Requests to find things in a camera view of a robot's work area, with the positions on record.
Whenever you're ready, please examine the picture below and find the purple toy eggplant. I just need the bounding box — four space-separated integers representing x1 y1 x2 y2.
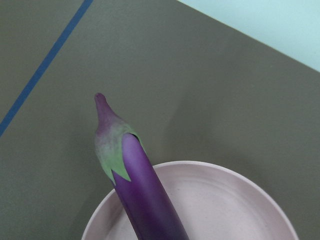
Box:
94 93 189 240

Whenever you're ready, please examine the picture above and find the pink plate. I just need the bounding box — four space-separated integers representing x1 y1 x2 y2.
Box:
82 161 298 240

